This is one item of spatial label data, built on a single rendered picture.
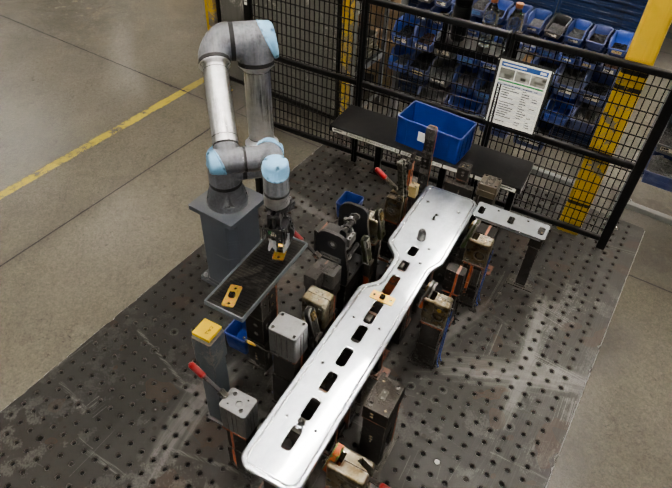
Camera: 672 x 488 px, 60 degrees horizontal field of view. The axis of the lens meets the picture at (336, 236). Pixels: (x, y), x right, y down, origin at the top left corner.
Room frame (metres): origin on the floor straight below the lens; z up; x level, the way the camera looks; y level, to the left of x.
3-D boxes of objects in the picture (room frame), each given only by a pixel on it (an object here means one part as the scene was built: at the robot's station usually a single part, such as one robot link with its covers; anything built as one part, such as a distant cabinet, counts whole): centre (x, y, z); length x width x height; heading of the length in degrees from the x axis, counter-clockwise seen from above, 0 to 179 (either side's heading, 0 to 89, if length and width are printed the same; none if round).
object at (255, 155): (1.41, 0.22, 1.47); 0.11 x 0.11 x 0.08; 15
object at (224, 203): (1.64, 0.40, 1.15); 0.15 x 0.15 x 0.10
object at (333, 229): (1.48, -0.03, 0.94); 0.18 x 0.13 x 0.49; 154
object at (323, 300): (1.22, 0.04, 0.89); 0.13 x 0.11 x 0.38; 64
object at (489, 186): (1.90, -0.61, 0.88); 0.08 x 0.08 x 0.36; 64
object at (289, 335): (1.08, 0.13, 0.90); 0.13 x 0.10 x 0.41; 64
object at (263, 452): (1.27, -0.17, 1.00); 1.38 x 0.22 x 0.02; 154
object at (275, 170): (1.32, 0.18, 1.48); 0.09 x 0.08 x 0.11; 15
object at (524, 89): (2.16, -0.71, 1.30); 0.23 x 0.02 x 0.31; 64
